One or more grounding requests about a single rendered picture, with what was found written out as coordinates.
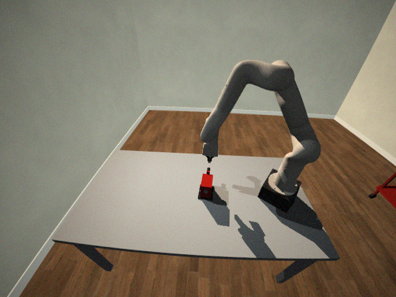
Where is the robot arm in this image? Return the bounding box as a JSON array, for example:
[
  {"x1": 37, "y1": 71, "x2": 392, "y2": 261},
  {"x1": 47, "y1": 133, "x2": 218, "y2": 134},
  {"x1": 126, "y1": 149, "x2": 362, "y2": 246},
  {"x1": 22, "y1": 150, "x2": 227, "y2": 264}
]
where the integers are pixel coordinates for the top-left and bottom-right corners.
[{"x1": 200, "y1": 60, "x2": 321, "y2": 196}]

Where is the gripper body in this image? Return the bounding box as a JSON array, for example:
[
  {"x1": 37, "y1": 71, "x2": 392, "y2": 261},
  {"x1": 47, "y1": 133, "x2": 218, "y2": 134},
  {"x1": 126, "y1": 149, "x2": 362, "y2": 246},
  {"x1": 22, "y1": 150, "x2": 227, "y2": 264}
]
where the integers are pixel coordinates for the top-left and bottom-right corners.
[{"x1": 202, "y1": 143, "x2": 218, "y2": 157}]

